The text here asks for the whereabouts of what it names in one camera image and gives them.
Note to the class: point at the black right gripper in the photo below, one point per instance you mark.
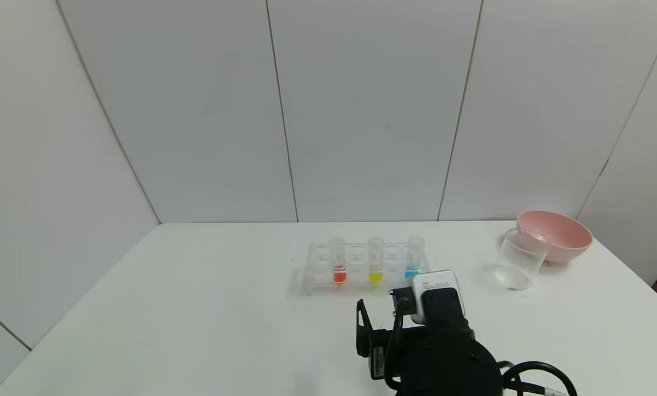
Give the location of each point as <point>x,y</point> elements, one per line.
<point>376,357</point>

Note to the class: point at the test tube with yellow pigment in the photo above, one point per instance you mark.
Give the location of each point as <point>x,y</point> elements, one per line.
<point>375,273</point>

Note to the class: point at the test tube with blue pigment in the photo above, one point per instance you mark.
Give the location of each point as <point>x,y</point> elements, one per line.
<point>414,258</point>

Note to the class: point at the clear plastic test tube rack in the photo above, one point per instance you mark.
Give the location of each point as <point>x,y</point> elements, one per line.
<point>355,278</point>

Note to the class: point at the test tube with red pigment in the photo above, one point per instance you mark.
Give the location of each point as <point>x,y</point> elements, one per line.
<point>338,272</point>

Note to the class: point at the clear plastic beaker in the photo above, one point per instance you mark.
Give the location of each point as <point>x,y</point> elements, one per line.
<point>518,264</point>

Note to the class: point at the pink bowl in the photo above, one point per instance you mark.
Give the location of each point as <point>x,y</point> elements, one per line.
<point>567,236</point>

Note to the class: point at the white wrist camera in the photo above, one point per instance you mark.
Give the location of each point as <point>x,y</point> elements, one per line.
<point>435,283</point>

